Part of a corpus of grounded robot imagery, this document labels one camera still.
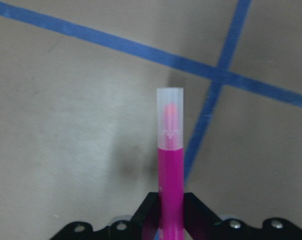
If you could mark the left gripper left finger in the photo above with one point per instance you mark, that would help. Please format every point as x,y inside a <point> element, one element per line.
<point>142,226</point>

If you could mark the pink marker pen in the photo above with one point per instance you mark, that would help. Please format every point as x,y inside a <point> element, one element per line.
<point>170,111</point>

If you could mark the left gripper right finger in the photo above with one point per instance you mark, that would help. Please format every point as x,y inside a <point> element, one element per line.
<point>201,223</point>

